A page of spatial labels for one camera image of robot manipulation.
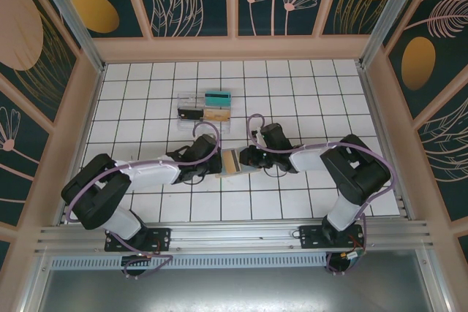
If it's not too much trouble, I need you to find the teal card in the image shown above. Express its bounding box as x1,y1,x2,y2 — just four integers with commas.
204,91,232,107

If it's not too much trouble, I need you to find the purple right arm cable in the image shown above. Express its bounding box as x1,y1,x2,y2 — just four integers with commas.
246,114,398,276

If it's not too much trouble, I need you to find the gold card with dark stripe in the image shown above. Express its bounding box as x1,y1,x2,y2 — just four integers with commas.
223,148,243,175

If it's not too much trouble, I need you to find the gold card with print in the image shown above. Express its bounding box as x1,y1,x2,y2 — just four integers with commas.
203,107,232,123

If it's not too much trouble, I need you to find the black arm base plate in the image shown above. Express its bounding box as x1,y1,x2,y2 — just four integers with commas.
298,224,366,251
105,227,173,253

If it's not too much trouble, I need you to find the grey slotted cable duct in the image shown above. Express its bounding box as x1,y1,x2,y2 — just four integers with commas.
49,253,330,271

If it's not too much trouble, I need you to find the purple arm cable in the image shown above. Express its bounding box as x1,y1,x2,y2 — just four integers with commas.
246,114,398,276
65,122,222,279

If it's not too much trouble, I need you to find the clear acrylic card organizer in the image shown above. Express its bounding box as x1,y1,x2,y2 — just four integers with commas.
176,91,234,134

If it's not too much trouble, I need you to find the aluminium front rail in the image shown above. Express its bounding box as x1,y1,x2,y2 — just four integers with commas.
34,219,434,256

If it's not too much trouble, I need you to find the grey metal sheet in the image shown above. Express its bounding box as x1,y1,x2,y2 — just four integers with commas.
36,267,450,312

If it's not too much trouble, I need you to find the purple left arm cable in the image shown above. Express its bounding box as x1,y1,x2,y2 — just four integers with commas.
65,122,222,279

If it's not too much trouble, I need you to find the aluminium corner post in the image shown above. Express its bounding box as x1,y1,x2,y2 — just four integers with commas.
358,0,429,68
29,0,107,74

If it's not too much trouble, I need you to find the black card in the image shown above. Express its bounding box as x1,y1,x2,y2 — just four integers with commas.
178,107,205,121

